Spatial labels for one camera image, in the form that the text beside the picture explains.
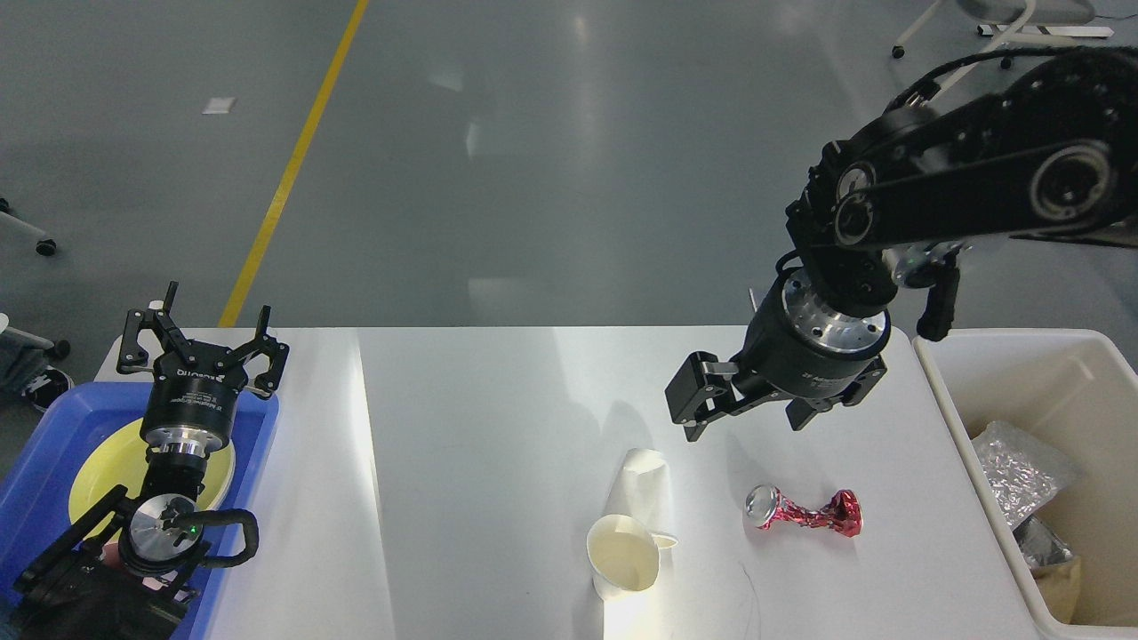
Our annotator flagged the person in grey trousers sneakers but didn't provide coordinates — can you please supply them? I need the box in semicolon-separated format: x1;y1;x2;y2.
1;343;75;413

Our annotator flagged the office chair wheel base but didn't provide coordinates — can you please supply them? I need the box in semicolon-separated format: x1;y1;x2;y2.
1;197;72;362

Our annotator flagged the yellow plastic plate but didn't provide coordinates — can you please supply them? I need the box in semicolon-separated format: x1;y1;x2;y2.
68;418;217;524

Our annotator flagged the blue plastic tray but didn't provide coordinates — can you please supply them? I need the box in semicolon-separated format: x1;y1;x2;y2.
1;381;280;623

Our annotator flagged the white paper cup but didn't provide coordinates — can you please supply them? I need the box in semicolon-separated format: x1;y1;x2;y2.
586;514;660;601
605;448;671;535

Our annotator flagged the pink mug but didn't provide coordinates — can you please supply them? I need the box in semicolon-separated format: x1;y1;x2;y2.
101;541;124;571

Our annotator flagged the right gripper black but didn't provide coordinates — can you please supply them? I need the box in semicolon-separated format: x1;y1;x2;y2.
665;268;893;443

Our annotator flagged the white rolling chair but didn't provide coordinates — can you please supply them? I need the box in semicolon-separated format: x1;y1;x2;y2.
897;1;1133;102

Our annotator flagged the crushed red soda can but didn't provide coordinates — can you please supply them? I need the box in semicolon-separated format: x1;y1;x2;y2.
743;484;864;538

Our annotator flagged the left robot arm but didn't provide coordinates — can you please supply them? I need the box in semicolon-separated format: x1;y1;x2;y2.
13;281;289;639

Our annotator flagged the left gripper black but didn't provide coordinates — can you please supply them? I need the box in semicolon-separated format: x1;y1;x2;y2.
116;281;291;459

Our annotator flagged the foil tray with paper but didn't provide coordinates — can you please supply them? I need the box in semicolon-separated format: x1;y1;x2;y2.
1013;515;1077;571

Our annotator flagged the white plastic bin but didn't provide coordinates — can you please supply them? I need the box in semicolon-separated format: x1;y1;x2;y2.
913;329;1137;639

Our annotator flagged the brown paper bag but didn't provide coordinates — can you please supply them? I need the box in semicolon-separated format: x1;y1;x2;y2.
1032;556;1085;624

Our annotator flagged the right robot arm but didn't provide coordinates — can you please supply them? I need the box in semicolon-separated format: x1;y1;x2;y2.
665;47;1137;442

